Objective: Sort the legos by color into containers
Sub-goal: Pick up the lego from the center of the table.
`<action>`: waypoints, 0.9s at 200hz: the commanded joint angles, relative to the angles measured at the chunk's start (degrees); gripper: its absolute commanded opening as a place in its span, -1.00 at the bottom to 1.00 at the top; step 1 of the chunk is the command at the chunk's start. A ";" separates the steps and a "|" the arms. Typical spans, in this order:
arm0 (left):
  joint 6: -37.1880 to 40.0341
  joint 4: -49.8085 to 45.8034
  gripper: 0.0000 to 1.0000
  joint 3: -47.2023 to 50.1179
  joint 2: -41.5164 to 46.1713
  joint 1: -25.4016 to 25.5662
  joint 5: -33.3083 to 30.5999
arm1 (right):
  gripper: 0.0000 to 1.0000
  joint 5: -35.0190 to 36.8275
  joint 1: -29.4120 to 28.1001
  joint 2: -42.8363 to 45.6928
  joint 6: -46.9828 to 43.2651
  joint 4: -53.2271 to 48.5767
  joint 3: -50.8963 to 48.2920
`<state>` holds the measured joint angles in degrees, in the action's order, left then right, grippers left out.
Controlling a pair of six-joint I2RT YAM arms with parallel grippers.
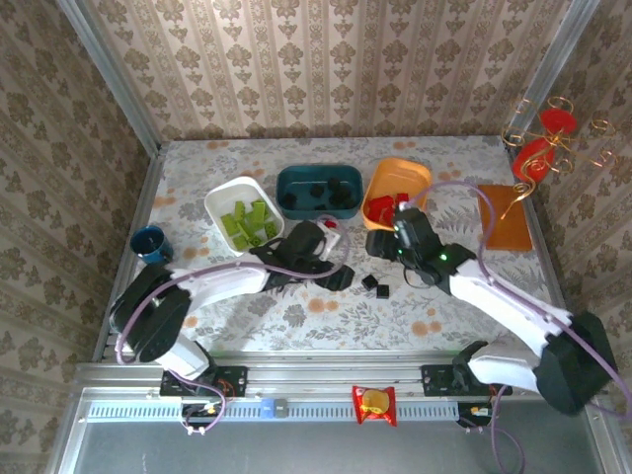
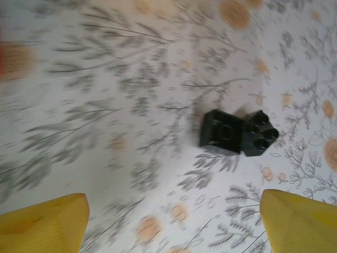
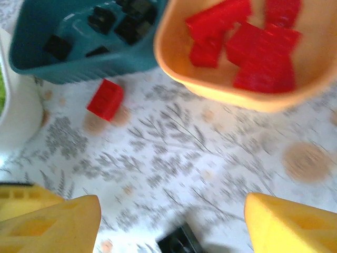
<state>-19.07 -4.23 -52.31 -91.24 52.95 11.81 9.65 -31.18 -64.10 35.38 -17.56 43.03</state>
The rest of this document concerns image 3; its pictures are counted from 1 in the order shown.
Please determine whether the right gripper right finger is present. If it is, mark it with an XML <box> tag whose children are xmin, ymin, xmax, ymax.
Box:
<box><xmin>244</xmin><ymin>192</ymin><xmax>337</xmax><ymax>253</ymax></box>

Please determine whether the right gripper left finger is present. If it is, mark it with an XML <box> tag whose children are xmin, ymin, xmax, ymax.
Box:
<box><xmin>0</xmin><ymin>183</ymin><xmax>102</xmax><ymax>253</ymax></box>

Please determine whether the green lego brick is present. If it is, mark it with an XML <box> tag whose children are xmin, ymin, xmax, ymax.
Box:
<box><xmin>0</xmin><ymin>67</ymin><xmax>6</xmax><ymax>116</ymax></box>

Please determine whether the black lego brick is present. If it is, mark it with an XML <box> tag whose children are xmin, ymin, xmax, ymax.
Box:
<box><xmin>43</xmin><ymin>35</ymin><xmax>73</xmax><ymax>61</ymax></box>
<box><xmin>123</xmin><ymin>0</ymin><xmax>158</xmax><ymax>22</ymax></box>
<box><xmin>86</xmin><ymin>6</ymin><xmax>116</xmax><ymax>35</ymax></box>
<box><xmin>114</xmin><ymin>15</ymin><xmax>148</xmax><ymax>45</ymax></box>
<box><xmin>156</xmin><ymin>222</ymin><xmax>203</xmax><ymax>253</ymax></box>
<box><xmin>85</xmin><ymin>46</ymin><xmax>111</xmax><ymax>57</ymax></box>

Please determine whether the long red lego brick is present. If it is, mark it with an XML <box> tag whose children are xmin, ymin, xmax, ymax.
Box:
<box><xmin>185</xmin><ymin>0</ymin><xmax>252</xmax><ymax>45</ymax></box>

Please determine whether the white plastic container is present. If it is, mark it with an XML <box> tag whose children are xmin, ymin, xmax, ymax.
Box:
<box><xmin>0</xmin><ymin>26</ymin><xmax>44</xmax><ymax>156</ymax></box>

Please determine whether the floral patterned tablecloth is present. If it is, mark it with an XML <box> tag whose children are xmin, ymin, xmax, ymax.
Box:
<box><xmin>0</xmin><ymin>0</ymin><xmax>337</xmax><ymax>253</ymax></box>

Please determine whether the teal plastic container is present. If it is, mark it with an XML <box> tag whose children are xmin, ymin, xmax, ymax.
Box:
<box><xmin>8</xmin><ymin>0</ymin><xmax>169</xmax><ymax>85</ymax></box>

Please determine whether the orange plastic container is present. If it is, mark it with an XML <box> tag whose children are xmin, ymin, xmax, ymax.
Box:
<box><xmin>153</xmin><ymin>0</ymin><xmax>337</xmax><ymax>113</ymax></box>

